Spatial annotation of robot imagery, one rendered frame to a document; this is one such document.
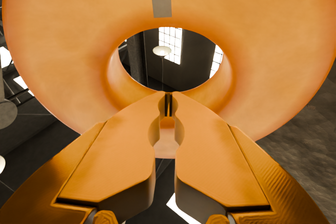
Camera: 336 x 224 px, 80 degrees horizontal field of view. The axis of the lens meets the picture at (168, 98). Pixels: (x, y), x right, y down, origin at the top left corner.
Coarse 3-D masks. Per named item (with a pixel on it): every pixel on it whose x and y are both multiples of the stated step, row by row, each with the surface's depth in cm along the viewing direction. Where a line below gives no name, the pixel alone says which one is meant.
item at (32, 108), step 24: (120, 48) 984; (24, 96) 964; (24, 120) 860; (48, 120) 840; (0, 144) 775; (24, 144) 776; (48, 144) 778; (24, 168) 708; (168, 168) 714; (0, 192) 649; (168, 192) 655; (144, 216) 605; (168, 216) 605
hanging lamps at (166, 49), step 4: (156, 48) 669; (160, 48) 674; (164, 48) 674; (168, 48) 668; (156, 52) 664; (160, 52) 658; (164, 52) 673; (168, 52) 660; (160, 56) 649; (164, 56) 654; (0, 156) 380; (0, 160) 380; (4, 160) 374; (0, 164) 379; (4, 164) 369; (0, 168) 376; (0, 172) 358; (4, 184) 403
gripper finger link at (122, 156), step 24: (168, 96) 13; (120, 120) 9; (144, 120) 9; (96, 144) 8; (120, 144) 8; (144, 144) 8; (96, 168) 7; (120, 168) 7; (144, 168) 7; (72, 192) 6; (96, 192) 6; (120, 192) 6; (144, 192) 7; (120, 216) 7
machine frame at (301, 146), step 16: (320, 96) 35; (304, 112) 38; (320, 112) 36; (288, 128) 42; (304, 128) 40; (320, 128) 38; (272, 144) 47; (288, 144) 45; (304, 144) 42; (320, 144) 40; (288, 160) 47; (304, 160) 44; (320, 160) 42; (304, 176) 47; (320, 176) 44; (320, 192) 47; (320, 208) 50
